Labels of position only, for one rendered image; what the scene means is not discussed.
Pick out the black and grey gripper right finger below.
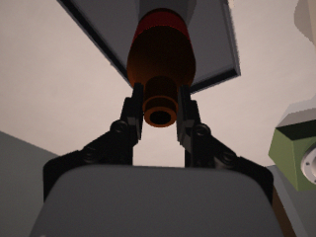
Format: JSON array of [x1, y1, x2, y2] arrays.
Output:
[[176, 85, 274, 206]]

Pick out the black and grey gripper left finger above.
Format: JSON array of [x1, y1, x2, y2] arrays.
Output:
[[42, 83, 144, 203]]

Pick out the brown glass bottle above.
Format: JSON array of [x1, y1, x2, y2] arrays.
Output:
[[126, 8, 197, 127]]

